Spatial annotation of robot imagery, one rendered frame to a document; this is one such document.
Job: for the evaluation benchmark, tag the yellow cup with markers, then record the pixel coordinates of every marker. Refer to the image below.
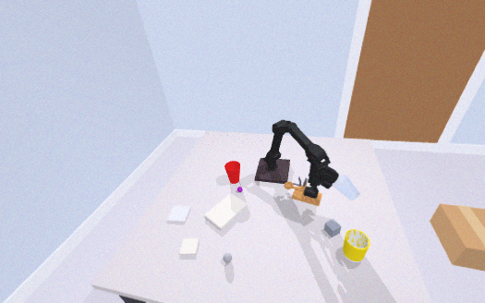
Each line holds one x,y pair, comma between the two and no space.
356,244

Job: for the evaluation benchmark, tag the grey ball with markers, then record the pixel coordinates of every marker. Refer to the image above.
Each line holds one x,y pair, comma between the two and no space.
227,257

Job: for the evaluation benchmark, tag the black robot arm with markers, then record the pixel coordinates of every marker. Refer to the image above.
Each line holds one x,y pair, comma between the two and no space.
314,153

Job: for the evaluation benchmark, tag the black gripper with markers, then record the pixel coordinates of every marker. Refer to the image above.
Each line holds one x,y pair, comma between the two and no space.
313,190

